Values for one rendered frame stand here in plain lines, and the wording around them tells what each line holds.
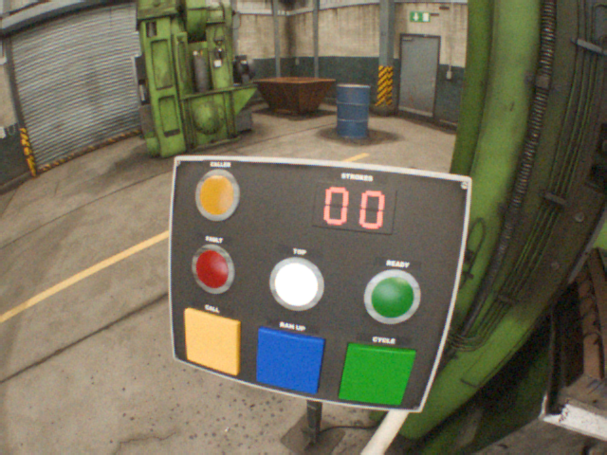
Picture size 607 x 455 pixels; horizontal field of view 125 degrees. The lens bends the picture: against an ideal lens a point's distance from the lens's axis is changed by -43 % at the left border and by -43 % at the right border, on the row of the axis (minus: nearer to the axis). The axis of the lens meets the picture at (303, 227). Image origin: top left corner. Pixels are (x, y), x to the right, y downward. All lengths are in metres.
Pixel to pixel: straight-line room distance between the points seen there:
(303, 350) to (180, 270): 0.18
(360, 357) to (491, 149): 0.35
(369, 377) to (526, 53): 0.46
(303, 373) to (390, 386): 0.10
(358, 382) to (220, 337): 0.17
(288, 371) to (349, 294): 0.12
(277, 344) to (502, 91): 0.45
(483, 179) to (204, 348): 0.47
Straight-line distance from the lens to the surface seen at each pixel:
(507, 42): 0.45
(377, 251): 0.28
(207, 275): 0.33
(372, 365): 0.31
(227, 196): 0.31
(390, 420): 0.70
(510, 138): 0.45
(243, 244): 0.30
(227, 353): 0.35
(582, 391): 0.57
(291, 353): 0.32
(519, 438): 0.60
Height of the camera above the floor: 1.30
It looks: 34 degrees down
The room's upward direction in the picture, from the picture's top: 2 degrees counter-clockwise
